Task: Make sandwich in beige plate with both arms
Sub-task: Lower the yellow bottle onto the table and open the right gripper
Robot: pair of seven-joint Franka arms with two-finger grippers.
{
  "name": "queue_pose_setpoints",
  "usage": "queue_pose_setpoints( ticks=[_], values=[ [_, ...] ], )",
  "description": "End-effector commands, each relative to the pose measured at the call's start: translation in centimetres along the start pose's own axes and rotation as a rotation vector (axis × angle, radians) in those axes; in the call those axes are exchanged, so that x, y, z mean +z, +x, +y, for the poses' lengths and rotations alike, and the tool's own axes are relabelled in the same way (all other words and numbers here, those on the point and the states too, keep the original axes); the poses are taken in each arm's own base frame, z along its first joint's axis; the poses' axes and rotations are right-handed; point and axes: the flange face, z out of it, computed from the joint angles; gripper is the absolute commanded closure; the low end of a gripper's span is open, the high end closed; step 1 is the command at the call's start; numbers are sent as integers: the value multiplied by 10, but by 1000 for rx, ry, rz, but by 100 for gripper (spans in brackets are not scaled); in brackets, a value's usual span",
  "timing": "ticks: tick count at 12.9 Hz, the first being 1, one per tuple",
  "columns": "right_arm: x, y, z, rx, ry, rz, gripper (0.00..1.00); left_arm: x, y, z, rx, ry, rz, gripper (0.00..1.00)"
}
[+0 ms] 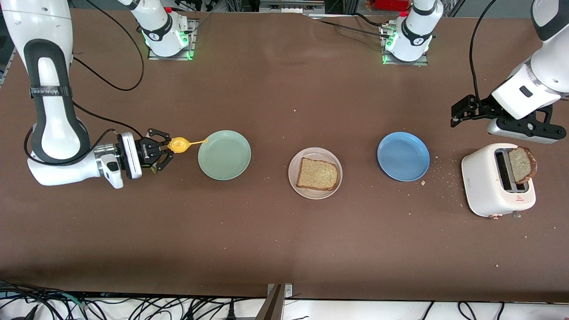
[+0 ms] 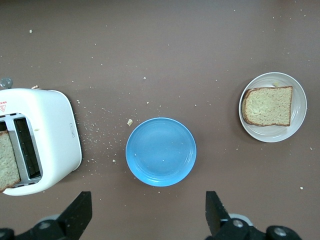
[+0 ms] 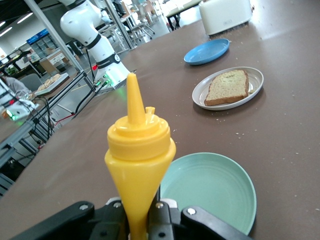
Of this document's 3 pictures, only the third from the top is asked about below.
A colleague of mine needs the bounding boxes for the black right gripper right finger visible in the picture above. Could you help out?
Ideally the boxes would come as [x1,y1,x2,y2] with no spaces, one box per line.
[148,199,253,240]

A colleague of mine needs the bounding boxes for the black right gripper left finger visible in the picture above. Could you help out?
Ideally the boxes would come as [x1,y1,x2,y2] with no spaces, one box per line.
[9,198,130,240]

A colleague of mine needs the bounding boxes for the yellow mustard squeeze bottle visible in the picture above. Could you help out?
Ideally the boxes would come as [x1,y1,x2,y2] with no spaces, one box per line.
[104,73,177,240]

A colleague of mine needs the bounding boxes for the brown bread slice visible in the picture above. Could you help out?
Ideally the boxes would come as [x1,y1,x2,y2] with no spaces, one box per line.
[204,69,250,107]

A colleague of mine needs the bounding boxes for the mint green plate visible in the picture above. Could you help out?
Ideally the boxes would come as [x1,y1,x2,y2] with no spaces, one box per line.
[159,152,258,236]

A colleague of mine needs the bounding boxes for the beige plate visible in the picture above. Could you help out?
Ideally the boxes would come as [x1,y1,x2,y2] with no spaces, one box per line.
[191,66,265,111]

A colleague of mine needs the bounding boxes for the blue plate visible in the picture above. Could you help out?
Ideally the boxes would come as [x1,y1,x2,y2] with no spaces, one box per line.
[183,38,230,66]

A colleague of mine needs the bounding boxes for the tray of bread slices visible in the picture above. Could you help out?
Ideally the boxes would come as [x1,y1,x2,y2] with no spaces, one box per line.
[34,72,70,97]

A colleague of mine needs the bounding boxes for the seated person white shirt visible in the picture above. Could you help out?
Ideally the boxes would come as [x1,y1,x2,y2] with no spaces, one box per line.
[0,74,32,101]

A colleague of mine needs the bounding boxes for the white toaster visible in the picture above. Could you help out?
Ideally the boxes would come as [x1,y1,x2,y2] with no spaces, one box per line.
[198,0,252,36]

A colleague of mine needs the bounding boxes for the white folding table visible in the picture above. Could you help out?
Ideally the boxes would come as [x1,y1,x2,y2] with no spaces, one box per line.
[166,0,203,28]

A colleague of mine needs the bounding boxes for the aluminium table frame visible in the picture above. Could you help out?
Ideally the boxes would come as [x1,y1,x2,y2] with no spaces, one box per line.
[0,72,97,198]

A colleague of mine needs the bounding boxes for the aluminium post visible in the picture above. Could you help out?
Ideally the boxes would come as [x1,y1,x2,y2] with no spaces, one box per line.
[29,0,85,74]
[104,0,134,49]

